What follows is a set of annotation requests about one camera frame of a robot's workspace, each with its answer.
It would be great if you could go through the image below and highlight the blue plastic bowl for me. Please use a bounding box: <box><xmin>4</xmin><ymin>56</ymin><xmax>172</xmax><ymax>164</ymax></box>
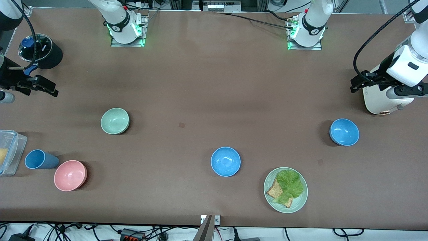
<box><xmin>211</xmin><ymin>147</ymin><xmax>241</xmax><ymax>177</ymax></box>
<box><xmin>329</xmin><ymin>118</ymin><xmax>360</xmax><ymax>146</ymax></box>

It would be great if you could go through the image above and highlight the green plastic bowl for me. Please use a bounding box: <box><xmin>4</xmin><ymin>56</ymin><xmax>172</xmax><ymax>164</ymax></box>
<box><xmin>101</xmin><ymin>107</ymin><xmax>130</xmax><ymax>135</ymax></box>

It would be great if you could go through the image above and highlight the pink plastic bowl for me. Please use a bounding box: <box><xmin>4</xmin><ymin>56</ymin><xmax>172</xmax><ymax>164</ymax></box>
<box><xmin>54</xmin><ymin>160</ymin><xmax>88</xmax><ymax>192</ymax></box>

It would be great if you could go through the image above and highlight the white toaster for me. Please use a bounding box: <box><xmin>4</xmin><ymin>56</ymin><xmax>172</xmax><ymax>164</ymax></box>
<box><xmin>363</xmin><ymin>64</ymin><xmax>415</xmax><ymax>115</ymax></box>

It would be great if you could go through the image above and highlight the glass lid with blue knob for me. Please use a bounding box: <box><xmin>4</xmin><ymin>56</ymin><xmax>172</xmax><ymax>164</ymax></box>
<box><xmin>18</xmin><ymin>33</ymin><xmax>53</xmax><ymax>62</ymax></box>

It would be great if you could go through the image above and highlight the clear plastic food container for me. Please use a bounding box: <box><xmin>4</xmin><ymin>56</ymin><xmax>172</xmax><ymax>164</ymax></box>
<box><xmin>0</xmin><ymin>130</ymin><xmax>28</xmax><ymax>176</ymax></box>

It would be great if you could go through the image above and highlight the blue plastic cup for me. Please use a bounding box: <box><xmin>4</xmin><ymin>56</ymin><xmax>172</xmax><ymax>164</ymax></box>
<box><xmin>25</xmin><ymin>149</ymin><xmax>60</xmax><ymax>170</ymax></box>

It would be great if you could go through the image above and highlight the green lettuce leaf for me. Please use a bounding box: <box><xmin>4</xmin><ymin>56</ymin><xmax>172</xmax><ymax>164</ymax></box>
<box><xmin>273</xmin><ymin>169</ymin><xmax>305</xmax><ymax>205</ymax></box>

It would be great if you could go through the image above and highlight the green plate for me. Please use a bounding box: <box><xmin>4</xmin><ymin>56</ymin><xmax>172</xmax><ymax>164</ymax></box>
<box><xmin>263</xmin><ymin>167</ymin><xmax>308</xmax><ymax>214</ymax></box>

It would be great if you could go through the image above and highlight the brown bread slice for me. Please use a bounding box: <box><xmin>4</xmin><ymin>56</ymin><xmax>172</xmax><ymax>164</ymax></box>
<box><xmin>266</xmin><ymin>179</ymin><xmax>294</xmax><ymax>209</ymax></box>

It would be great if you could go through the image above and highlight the black power adapter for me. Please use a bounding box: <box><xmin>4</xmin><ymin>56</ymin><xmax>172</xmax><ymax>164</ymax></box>
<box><xmin>8</xmin><ymin>233</ymin><xmax>36</xmax><ymax>241</ymax></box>

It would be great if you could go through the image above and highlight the silver electronics box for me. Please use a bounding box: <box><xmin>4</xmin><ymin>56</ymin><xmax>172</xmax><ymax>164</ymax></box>
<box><xmin>192</xmin><ymin>0</ymin><xmax>228</xmax><ymax>12</ymax></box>

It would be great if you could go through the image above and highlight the orange and black device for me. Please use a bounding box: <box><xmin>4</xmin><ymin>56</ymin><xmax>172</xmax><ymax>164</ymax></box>
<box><xmin>120</xmin><ymin>229</ymin><xmax>145</xmax><ymax>241</ymax></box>

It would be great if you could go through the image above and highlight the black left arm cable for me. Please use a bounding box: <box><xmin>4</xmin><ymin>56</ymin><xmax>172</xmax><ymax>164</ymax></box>
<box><xmin>354</xmin><ymin>0</ymin><xmax>419</xmax><ymax>81</ymax></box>

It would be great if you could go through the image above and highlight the black pot with blue handle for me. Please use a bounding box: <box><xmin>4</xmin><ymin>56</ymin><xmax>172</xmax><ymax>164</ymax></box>
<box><xmin>17</xmin><ymin>33</ymin><xmax>63</xmax><ymax>76</ymax></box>

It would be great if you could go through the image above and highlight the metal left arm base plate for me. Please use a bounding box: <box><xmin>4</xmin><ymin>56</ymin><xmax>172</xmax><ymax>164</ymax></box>
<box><xmin>287</xmin><ymin>17</ymin><xmax>322</xmax><ymax>51</ymax></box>

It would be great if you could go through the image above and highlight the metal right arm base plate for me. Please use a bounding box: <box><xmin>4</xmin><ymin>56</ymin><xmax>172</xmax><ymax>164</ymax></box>
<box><xmin>110</xmin><ymin>14</ymin><xmax>147</xmax><ymax>48</ymax></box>

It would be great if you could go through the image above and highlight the black table cable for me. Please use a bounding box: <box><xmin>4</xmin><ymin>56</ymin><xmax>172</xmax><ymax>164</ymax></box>
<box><xmin>217</xmin><ymin>11</ymin><xmax>295</xmax><ymax>22</ymax></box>
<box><xmin>230</xmin><ymin>13</ymin><xmax>295</xmax><ymax>30</ymax></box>

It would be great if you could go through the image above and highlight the black looped floor cable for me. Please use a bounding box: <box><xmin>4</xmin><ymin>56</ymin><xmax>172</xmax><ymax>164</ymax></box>
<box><xmin>333</xmin><ymin>228</ymin><xmax>364</xmax><ymax>237</ymax></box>

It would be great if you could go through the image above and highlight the grey camera pole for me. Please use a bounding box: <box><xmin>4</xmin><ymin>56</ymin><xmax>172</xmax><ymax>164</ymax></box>
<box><xmin>192</xmin><ymin>215</ymin><xmax>214</xmax><ymax>241</ymax></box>

